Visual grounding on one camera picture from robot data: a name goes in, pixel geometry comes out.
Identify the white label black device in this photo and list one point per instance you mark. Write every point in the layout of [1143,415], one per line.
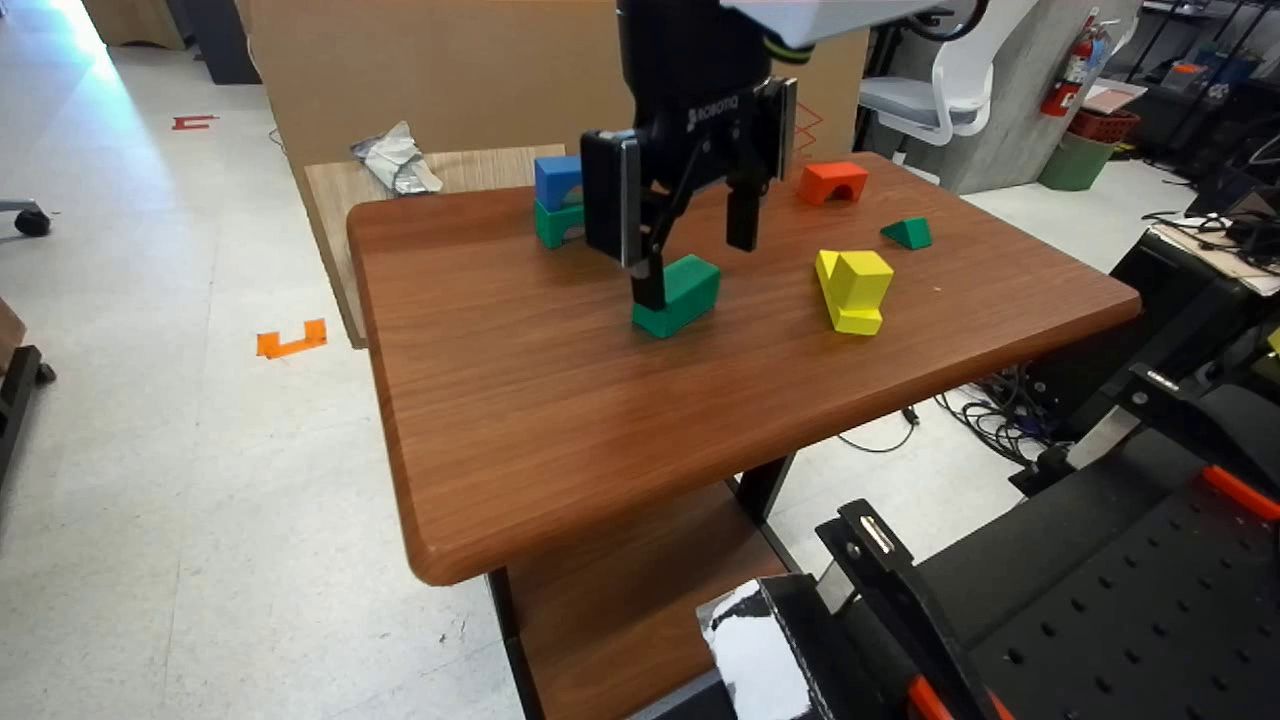
[753,663]

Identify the green wedge block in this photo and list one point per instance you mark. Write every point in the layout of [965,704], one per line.
[911,233]

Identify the large printed cardboard box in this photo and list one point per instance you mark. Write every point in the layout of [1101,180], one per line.
[443,64]

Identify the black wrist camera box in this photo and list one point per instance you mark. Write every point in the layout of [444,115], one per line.
[607,195]

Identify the small brown carton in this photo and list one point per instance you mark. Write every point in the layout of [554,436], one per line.
[127,23]

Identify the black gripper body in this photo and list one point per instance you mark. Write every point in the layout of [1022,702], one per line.
[695,64]

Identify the red fire extinguisher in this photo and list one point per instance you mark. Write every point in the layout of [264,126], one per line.
[1074,64]

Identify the green arch block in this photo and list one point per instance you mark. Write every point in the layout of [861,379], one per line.
[557,226]

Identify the black caster wheel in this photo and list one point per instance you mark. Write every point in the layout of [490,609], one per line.
[30,223]

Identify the light wooden side desk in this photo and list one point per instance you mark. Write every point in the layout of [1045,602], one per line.
[1226,261]

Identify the black table leg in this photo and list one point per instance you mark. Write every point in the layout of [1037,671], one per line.
[762,488]

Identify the green rectangular block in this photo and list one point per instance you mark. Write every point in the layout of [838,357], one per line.
[687,298]

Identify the white office chair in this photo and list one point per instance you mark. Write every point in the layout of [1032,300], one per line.
[980,64]

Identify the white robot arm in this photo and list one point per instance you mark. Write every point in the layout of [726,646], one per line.
[841,17]

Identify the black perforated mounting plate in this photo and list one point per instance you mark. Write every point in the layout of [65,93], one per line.
[1146,602]

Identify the green waste bin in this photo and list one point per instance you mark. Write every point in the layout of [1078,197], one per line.
[1074,167]

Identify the orange arch block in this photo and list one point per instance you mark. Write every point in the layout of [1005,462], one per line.
[833,178]

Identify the blue arch block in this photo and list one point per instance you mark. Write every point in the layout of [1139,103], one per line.
[557,180]

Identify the yellow L-shaped block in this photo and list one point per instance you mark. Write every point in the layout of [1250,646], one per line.
[853,285]

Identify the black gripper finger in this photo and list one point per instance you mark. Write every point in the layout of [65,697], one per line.
[747,213]
[649,285]

